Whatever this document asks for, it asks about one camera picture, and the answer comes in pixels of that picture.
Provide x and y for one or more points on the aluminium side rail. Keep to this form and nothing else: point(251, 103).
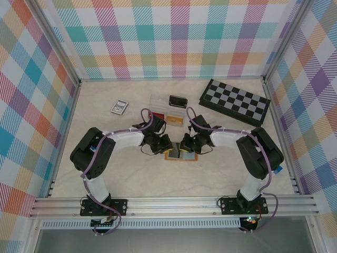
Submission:
point(276, 118)
point(64, 137)

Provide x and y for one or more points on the black card stand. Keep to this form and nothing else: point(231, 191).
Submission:
point(177, 101)

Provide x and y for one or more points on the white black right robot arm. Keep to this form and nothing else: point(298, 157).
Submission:
point(226, 138)

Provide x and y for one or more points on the aluminium frame post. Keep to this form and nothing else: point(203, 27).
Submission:
point(287, 39)
point(56, 44)

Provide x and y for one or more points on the red VIP card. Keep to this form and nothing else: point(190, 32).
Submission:
point(159, 114)

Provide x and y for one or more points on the clear acrylic card organizer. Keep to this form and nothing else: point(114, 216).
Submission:
point(158, 104)

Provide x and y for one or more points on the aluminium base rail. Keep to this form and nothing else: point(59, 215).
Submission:
point(171, 206)

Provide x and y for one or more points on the aluminium back rail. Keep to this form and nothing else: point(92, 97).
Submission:
point(171, 79)

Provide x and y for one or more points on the blue playing card box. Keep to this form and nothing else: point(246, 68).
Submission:
point(119, 107)

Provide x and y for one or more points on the folded black grey chessboard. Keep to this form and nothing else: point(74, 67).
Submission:
point(234, 101)

